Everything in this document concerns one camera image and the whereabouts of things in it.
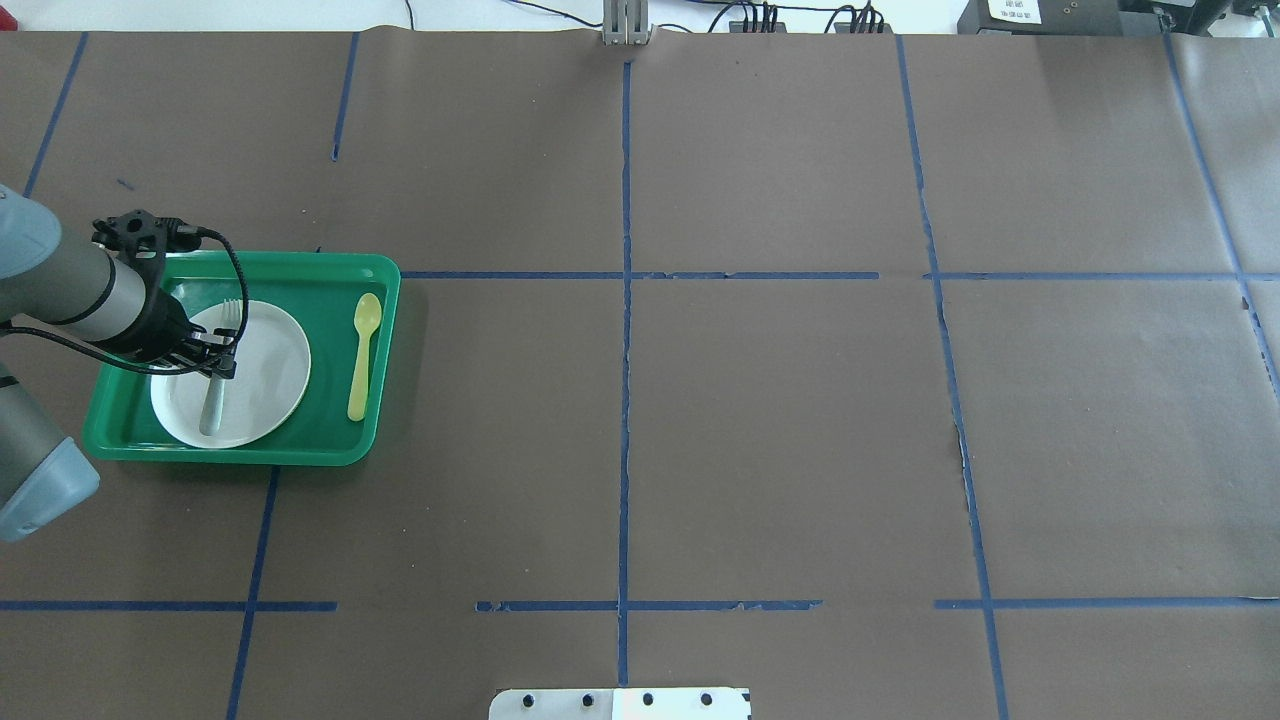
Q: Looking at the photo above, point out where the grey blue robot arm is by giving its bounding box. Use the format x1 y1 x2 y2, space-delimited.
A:
1 188 250 543

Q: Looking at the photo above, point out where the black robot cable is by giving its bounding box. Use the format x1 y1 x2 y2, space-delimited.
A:
0 225 251 375

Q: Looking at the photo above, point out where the yellow plastic spoon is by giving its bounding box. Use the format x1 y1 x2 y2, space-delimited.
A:
346 293 383 421

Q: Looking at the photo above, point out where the aluminium frame post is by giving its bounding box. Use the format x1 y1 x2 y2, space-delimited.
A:
600 0 654 46

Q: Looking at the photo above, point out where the white round plate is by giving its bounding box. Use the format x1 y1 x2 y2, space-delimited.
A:
150 300 311 450

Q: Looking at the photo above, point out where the brown paper table cover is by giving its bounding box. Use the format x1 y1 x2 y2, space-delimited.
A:
3 27 1277 719

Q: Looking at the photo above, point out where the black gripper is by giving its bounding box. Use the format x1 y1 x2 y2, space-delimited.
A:
120 287 241 380

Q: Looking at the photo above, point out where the green plastic tray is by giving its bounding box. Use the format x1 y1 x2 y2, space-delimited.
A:
83 251 401 468

